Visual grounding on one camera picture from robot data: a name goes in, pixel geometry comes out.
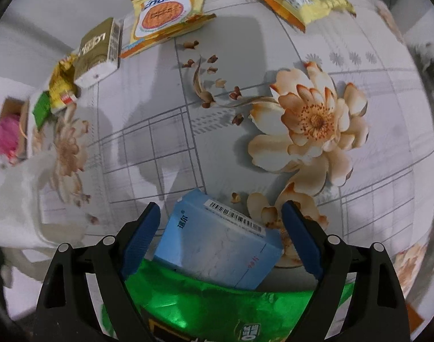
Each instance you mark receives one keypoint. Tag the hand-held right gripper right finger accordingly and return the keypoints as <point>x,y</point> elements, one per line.
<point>306,242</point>

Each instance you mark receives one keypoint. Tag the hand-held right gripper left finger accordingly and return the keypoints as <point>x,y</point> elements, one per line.
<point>140,242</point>

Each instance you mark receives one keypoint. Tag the light blue box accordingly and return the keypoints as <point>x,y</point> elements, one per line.
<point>217,242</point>

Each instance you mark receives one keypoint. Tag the green foil packet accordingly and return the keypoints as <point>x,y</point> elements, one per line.
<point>202,302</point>

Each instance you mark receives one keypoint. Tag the floral tablecloth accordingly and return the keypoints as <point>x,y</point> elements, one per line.
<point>167,131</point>

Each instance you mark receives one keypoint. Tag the small green packet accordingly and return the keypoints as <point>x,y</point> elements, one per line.
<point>42,108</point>

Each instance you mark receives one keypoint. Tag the cardboard box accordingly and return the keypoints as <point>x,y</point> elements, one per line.
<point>22,124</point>

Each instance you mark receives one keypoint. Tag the pink plastic bag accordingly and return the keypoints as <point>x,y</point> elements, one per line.
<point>5,133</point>

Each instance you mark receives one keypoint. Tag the small yellow packet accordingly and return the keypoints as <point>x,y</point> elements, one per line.
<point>62,85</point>

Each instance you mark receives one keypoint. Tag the olive green carton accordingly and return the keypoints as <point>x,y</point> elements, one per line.
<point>95,50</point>

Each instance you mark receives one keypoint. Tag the orange biscuit packet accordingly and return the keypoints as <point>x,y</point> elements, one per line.
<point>163,14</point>

